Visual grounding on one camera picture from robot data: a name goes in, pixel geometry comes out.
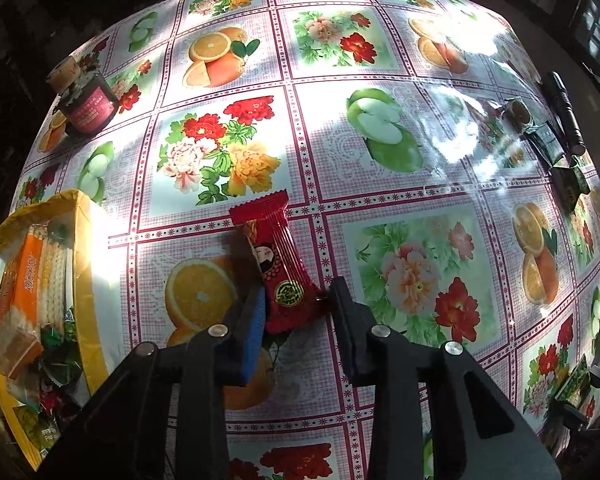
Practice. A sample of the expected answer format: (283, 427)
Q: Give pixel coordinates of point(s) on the red doll snack packet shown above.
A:
(292, 295)

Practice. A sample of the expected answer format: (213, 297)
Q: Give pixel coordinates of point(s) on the orange wafer packet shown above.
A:
(20, 342)

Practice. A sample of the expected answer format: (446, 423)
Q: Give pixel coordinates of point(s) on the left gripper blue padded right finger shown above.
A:
(353, 322)

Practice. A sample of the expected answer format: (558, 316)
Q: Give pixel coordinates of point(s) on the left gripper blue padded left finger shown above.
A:
(241, 348)

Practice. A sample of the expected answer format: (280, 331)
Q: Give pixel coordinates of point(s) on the white box with yellow rim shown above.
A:
(93, 320)

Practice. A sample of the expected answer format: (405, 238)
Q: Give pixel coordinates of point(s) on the black flashlight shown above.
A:
(558, 96)

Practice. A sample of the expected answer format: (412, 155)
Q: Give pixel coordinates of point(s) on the red cartoon snack packet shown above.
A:
(49, 397)

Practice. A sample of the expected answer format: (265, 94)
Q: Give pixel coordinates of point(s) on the red labelled jar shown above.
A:
(89, 104)

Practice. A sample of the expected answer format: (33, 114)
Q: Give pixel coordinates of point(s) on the floral fruit tablecloth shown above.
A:
(382, 121)

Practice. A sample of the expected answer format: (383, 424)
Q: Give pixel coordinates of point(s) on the dark green candy packet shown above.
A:
(569, 185)

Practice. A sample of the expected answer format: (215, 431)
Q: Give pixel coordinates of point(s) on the green snack packet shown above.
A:
(60, 360)

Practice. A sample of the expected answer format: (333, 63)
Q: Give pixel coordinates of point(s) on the yellow green cracker packet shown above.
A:
(54, 276)

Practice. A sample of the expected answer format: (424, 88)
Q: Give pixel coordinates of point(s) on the small cork topped jar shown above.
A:
(64, 74)

